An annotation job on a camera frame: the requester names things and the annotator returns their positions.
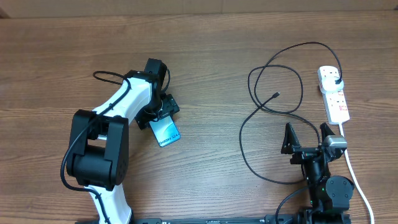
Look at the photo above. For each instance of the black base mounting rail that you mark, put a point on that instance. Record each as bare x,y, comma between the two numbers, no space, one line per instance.
268,219

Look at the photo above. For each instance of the white charger plug adapter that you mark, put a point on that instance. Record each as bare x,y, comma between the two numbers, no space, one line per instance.
330,85

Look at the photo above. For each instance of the white power strip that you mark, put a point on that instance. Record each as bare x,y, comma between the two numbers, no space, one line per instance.
335,103

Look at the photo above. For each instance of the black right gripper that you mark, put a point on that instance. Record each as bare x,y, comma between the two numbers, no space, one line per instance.
290,145

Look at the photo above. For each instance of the blue Samsung Galaxy smartphone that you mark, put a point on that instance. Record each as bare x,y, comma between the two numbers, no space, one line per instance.
165,131

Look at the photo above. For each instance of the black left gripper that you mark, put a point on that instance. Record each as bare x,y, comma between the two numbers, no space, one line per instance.
169,106

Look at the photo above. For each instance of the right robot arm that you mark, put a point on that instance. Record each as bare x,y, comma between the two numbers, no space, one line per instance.
329,194

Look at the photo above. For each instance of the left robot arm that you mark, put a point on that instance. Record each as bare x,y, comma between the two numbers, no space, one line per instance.
97,157

